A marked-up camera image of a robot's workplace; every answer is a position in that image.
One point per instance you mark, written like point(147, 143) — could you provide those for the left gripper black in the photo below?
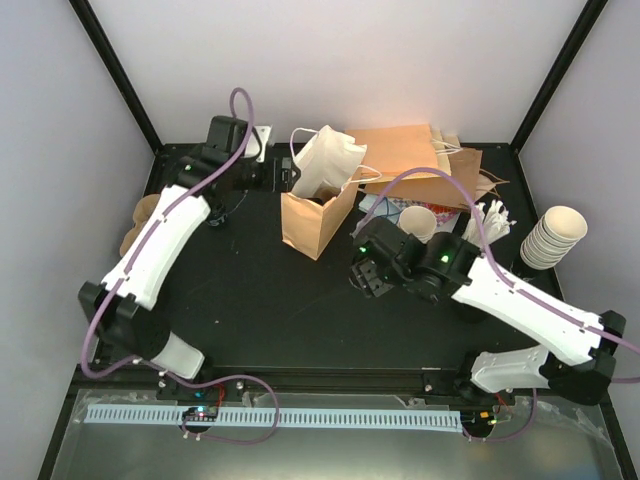
point(285, 183)

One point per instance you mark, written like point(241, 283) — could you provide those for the white paper cup stack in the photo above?
point(419, 222)

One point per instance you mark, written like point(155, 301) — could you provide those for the checkered paper bag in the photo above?
point(446, 217)

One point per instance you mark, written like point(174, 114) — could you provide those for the pulp cup carrier stack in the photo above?
point(141, 215)

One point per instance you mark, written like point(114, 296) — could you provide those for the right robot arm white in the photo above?
point(574, 354)

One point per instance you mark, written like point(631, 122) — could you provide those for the tall white cup stack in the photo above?
point(558, 230)

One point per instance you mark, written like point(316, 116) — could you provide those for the orange paper bag stack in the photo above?
point(394, 150)

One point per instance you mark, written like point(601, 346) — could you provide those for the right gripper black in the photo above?
point(370, 283)

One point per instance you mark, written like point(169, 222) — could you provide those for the black lid stack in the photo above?
point(471, 314)

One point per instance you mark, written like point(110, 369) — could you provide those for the brown pulp cup carrier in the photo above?
point(325, 194)

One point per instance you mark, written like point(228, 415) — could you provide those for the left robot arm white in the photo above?
point(234, 157)

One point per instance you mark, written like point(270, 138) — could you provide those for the blue slotted cable duct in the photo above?
point(310, 418)

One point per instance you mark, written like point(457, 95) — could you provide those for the orange paper bag white handles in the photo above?
point(330, 168)

